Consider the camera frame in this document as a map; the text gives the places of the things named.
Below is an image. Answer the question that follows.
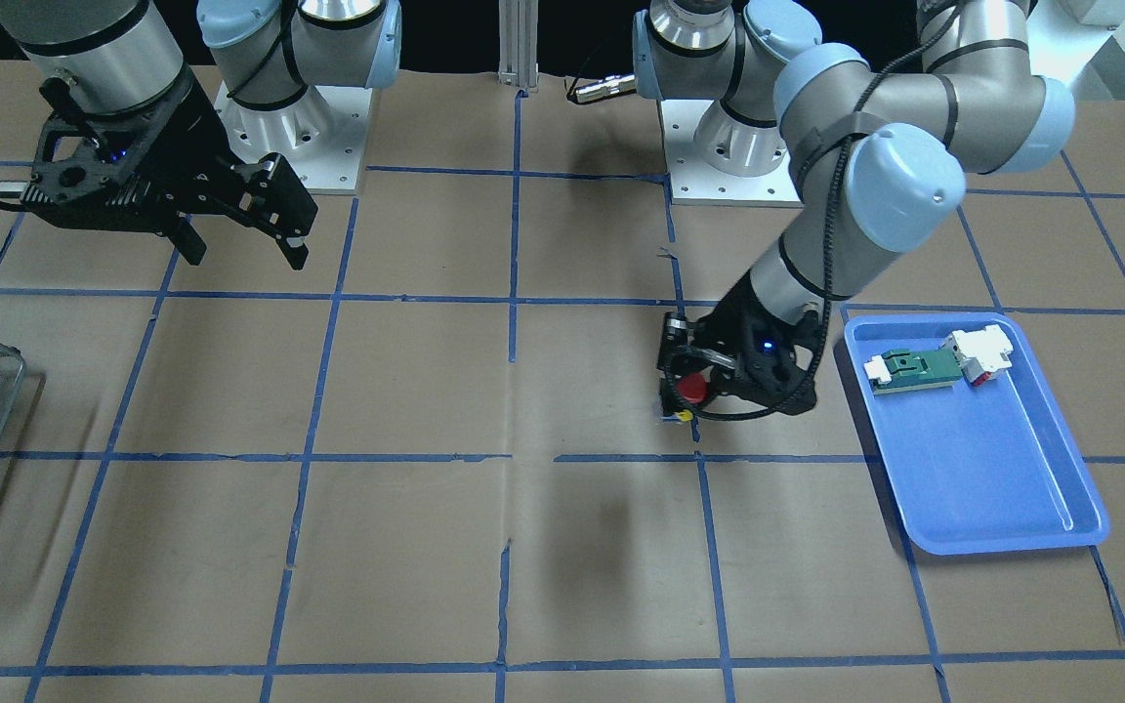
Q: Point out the white circuit breaker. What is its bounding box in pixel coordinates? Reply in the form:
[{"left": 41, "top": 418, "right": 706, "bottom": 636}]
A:
[{"left": 941, "top": 324, "right": 1014, "bottom": 388}]

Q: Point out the aluminium frame post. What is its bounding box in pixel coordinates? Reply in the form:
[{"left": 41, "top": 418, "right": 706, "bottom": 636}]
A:
[{"left": 497, "top": 0, "right": 539, "bottom": 93}]

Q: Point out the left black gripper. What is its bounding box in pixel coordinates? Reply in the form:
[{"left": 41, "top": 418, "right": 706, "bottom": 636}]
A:
[{"left": 659, "top": 274, "right": 818, "bottom": 417}]

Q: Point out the red emergency stop button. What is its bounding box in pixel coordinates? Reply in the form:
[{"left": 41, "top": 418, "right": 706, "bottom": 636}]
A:
[{"left": 659, "top": 375, "right": 693, "bottom": 423}]

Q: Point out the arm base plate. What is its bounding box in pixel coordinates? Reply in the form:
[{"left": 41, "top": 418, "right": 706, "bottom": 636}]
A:
[
  {"left": 214, "top": 84, "right": 378, "bottom": 196},
  {"left": 659, "top": 100, "right": 803, "bottom": 209}
]

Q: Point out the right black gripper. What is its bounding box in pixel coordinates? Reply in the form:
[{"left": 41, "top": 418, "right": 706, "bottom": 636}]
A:
[{"left": 20, "top": 74, "right": 318, "bottom": 270}]

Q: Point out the green terminal block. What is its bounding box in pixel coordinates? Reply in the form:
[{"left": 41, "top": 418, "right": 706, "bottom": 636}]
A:
[{"left": 862, "top": 349, "right": 963, "bottom": 394}]

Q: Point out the blue plastic tray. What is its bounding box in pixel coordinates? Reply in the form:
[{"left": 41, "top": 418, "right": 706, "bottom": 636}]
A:
[{"left": 844, "top": 310, "right": 1112, "bottom": 556}]

